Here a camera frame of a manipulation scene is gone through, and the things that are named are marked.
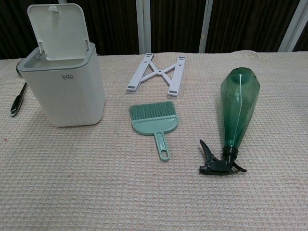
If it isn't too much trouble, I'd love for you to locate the white folding laptop stand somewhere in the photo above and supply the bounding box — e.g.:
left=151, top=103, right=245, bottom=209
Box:
left=126, top=52, right=186, bottom=99

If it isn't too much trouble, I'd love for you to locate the mint green hand brush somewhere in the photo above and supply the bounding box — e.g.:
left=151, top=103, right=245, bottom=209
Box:
left=129, top=101, right=178, bottom=162

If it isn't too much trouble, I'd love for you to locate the white trash bin with lid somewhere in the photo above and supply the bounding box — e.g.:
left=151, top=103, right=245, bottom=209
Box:
left=18, top=41, right=102, bottom=127

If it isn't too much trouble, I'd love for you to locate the beige woven tablecloth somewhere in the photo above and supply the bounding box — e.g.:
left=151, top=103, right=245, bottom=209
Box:
left=0, top=49, right=308, bottom=231

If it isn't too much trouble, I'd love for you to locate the white frame post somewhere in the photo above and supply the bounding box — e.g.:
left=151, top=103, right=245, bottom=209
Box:
left=281, top=0, right=308, bottom=52
left=198, top=0, right=214, bottom=53
left=137, top=0, right=152, bottom=55

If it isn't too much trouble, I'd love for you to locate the green spray bottle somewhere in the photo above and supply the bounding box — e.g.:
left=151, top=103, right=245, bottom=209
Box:
left=198, top=68, right=261, bottom=175

